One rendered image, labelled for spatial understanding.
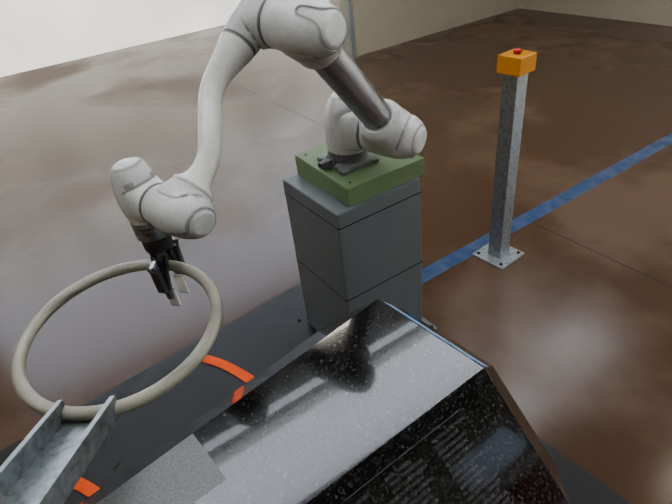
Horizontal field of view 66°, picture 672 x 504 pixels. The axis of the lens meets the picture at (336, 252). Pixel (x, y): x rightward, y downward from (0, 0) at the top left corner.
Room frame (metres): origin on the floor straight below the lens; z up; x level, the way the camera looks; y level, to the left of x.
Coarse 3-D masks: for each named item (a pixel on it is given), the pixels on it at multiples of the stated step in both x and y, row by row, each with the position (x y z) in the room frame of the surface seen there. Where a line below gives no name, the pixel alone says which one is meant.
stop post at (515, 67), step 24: (504, 72) 2.27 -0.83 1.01; (528, 72) 2.25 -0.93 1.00; (504, 96) 2.28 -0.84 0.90; (504, 120) 2.27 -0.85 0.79; (504, 144) 2.26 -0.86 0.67; (504, 168) 2.25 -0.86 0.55; (504, 192) 2.24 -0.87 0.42; (504, 216) 2.24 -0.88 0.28; (504, 240) 2.25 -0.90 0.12; (504, 264) 2.19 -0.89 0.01
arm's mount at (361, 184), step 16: (304, 160) 1.89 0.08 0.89; (384, 160) 1.83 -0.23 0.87; (400, 160) 1.82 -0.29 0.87; (416, 160) 1.81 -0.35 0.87; (304, 176) 1.90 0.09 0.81; (320, 176) 1.79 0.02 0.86; (336, 176) 1.74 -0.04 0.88; (352, 176) 1.72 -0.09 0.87; (368, 176) 1.71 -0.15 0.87; (384, 176) 1.72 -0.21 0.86; (400, 176) 1.76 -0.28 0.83; (416, 176) 1.80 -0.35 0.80; (336, 192) 1.70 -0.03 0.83; (352, 192) 1.64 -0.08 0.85; (368, 192) 1.68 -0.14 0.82
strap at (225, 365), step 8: (208, 360) 1.74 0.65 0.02; (216, 360) 1.73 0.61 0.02; (224, 360) 1.72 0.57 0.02; (224, 368) 1.67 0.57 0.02; (232, 368) 1.67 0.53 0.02; (240, 368) 1.66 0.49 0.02; (240, 376) 1.61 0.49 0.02; (248, 376) 1.61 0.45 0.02; (80, 480) 1.19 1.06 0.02; (80, 488) 1.16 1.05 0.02; (88, 488) 1.15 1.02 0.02; (96, 488) 1.15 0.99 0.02; (88, 496) 1.12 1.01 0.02
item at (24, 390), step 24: (120, 264) 1.18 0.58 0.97; (144, 264) 1.17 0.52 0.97; (72, 288) 1.11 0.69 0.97; (216, 288) 1.04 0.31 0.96; (48, 312) 1.04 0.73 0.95; (216, 312) 0.95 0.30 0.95; (24, 336) 0.95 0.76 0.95; (216, 336) 0.89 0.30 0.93; (24, 360) 0.89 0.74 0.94; (192, 360) 0.82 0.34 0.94; (24, 384) 0.81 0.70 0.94; (168, 384) 0.76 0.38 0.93; (48, 408) 0.74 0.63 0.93; (72, 408) 0.73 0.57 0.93; (96, 408) 0.72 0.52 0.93; (120, 408) 0.72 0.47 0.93
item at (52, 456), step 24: (48, 432) 0.67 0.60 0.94; (72, 432) 0.68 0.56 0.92; (96, 432) 0.64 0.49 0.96; (24, 456) 0.60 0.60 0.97; (48, 456) 0.62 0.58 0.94; (72, 456) 0.57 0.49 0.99; (0, 480) 0.54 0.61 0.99; (24, 480) 0.56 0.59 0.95; (48, 480) 0.55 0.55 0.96; (72, 480) 0.54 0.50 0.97
